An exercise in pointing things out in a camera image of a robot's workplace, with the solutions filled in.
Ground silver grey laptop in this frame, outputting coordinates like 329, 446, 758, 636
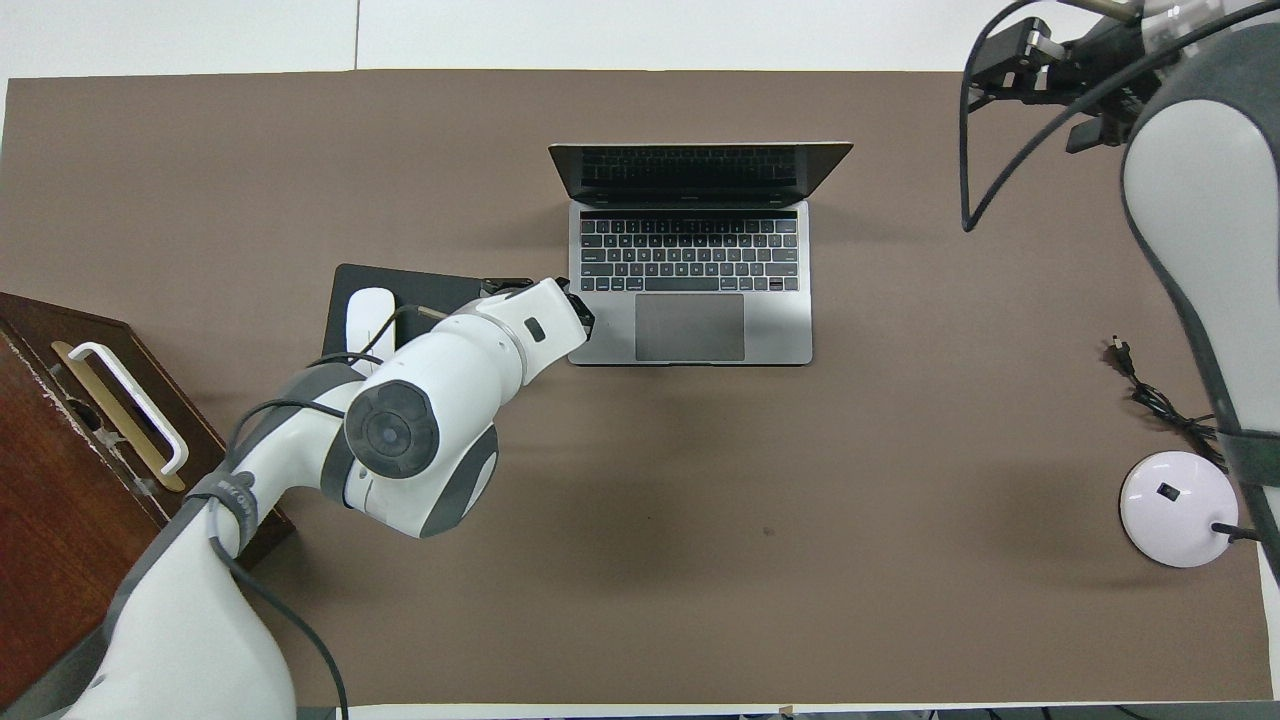
547, 142, 855, 367

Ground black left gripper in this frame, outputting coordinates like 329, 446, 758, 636
482, 277, 598, 343

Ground white handle with brass plate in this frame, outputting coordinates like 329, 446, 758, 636
50, 340, 190, 493

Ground white computer mouse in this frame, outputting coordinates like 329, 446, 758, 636
345, 287, 397, 376

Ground brown table mat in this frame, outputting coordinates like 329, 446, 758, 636
0, 70, 1273, 706

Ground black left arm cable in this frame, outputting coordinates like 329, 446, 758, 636
205, 303, 448, 720

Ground black mouse pad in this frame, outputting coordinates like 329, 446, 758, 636
322, 263, 501, 361

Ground white desk lamp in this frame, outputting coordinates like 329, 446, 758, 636
1119, 450, 1263, 569

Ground black lamp power cable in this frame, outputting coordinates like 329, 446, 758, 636
1110, 337, 1229, 471

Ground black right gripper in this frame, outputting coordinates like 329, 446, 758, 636
965, 17, 1167, 154

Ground dark brown wooden box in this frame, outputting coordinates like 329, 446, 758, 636
0, 292, 296, 701

